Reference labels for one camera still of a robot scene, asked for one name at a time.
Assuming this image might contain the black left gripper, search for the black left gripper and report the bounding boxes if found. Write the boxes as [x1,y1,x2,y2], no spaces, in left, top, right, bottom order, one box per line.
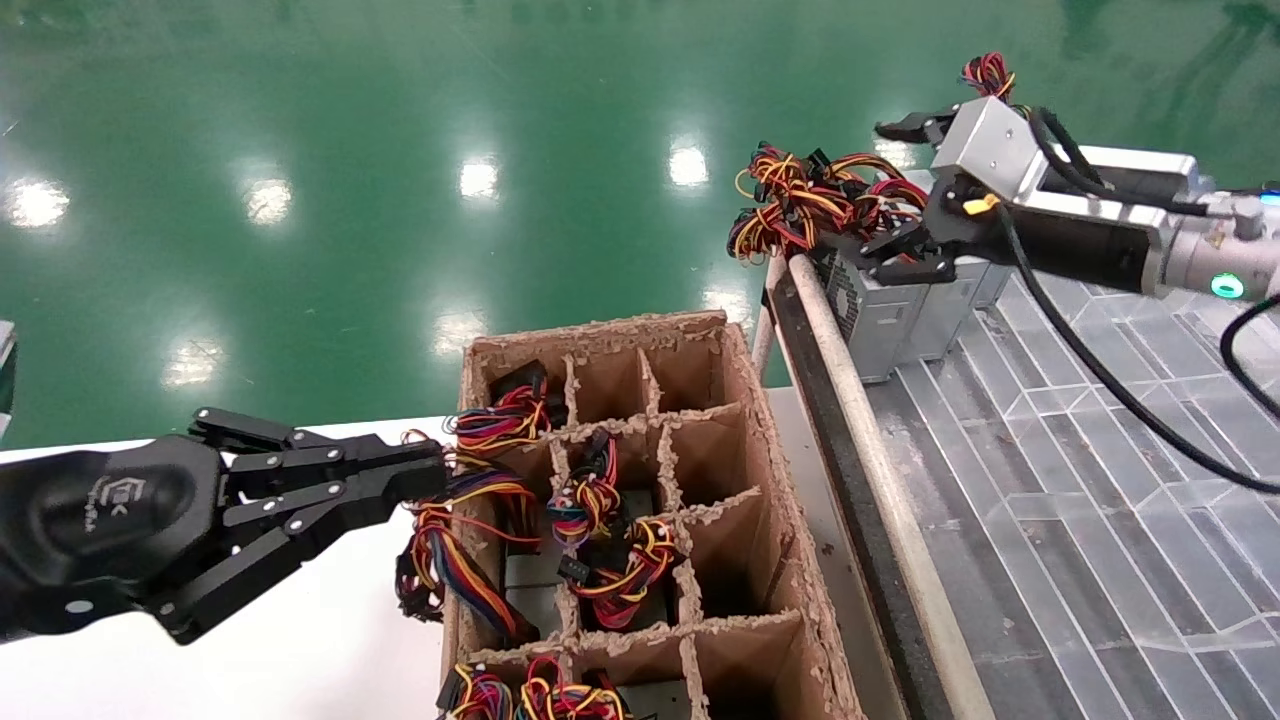
[0,406,451,643]

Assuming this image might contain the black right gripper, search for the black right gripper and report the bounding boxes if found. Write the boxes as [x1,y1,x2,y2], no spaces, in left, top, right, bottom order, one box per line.
[858,103,1166,291]

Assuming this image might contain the brown cardboard box with dividers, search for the brown cardboard box with dividers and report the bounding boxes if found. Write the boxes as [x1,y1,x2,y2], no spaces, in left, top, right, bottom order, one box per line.
[437,310,866,720]

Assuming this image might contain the clear acrylic divided tray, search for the clear acrylic divided tray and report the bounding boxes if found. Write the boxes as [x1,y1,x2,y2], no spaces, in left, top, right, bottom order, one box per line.
[870,270,1280,720]

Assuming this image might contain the thick black camera cable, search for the thick black camera cable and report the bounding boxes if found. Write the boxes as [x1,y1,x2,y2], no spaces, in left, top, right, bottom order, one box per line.
[1030,105,1216,216]

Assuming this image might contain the coloured wire bundle outside box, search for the coloured wire bundle outside box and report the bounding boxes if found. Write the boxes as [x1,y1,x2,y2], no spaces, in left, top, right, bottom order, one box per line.
[393,428,561,646]

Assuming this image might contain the long black arm cable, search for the long black arm cable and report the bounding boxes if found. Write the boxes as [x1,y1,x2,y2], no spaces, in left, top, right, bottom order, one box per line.
[995,205,1280,494]

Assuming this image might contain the coloured wire bundles in box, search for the coloured wire bundles in box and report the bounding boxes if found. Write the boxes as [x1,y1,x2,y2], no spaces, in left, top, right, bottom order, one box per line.
[558,490,683,633]

